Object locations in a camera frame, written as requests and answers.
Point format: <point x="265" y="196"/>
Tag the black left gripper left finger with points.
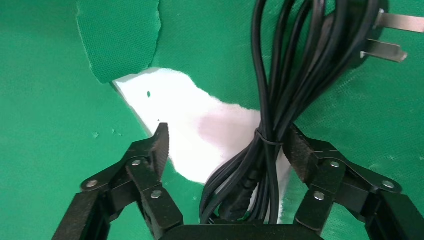
<point x="162" y="145"/>

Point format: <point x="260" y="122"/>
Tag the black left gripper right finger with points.
<point x="299" y="155"/>

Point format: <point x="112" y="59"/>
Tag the green table cloth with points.
<point x="49" y="99"/>

